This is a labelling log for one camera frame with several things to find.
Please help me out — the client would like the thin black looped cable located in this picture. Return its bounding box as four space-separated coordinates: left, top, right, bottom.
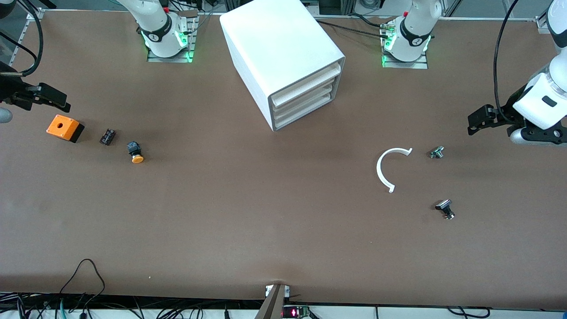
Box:
58 259 106 306

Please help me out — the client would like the aluminium table edge frame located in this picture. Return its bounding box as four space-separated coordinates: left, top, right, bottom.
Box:
0 8 552 91

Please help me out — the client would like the black arm base cable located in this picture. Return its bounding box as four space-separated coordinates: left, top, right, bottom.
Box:
316 19 390 40

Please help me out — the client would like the grey camera mount bar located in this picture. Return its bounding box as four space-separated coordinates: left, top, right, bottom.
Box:
254 284 291 319

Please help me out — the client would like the white drawer cabinet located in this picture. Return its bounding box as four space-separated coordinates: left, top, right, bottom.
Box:
220 0 346 132

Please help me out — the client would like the black button with grey cap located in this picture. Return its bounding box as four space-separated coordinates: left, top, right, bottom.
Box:
435 199 456 221

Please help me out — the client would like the orange mushroom push button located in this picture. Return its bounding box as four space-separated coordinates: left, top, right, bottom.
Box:
127 140 145 164

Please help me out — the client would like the orange and black switch box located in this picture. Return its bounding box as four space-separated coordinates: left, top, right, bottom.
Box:
46 114 85 144

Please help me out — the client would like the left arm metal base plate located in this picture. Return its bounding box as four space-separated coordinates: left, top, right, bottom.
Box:
381 20 429 70

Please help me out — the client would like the white plastic drawer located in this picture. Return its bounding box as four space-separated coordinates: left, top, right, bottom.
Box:
271 62 342 108
274 84 342 129
272 73 342 118

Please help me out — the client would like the small board with red light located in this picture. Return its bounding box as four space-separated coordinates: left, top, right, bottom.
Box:
282 305 311 319

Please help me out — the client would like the white half ring clamp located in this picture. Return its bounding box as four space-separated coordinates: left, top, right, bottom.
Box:
376 147 414 194

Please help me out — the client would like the tangled black cable bundle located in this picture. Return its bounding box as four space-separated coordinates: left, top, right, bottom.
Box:
0 292 249 319

